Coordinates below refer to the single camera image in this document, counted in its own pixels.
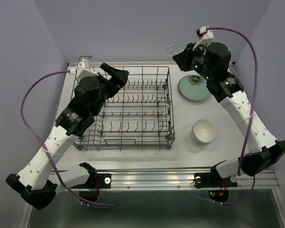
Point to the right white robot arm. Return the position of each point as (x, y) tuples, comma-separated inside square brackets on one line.
[(264, 149)]

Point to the clear glass cup back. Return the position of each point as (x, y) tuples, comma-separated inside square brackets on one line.
[(174, 47)]

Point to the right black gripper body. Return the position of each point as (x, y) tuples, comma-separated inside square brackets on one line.
[(198, 59)]

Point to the grey wire dish rack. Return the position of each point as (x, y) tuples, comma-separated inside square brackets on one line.
[(139, 116)]

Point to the aluminium mounting rail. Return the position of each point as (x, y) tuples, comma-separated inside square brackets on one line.
[(169, 179)]

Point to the white ribbed bowl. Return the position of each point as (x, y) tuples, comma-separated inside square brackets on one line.
[(203, 131)]

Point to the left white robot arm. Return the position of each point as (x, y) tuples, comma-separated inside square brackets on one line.
[(40, 181)]

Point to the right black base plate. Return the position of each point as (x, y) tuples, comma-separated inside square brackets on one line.
[(207, 180)]

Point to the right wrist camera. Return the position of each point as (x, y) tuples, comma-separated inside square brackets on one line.
[(205, 36)]

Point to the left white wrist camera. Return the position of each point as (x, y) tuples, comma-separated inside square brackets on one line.
[(83, 69)]

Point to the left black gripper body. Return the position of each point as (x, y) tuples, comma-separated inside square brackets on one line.
[(109, 89)]

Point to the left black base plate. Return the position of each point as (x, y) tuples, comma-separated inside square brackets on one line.
[(102, 181)]

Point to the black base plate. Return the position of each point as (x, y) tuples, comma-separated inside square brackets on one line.
[(102, 181), (207, 180)]

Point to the light green flower plate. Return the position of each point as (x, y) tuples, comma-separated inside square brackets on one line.
[(193, 88)]

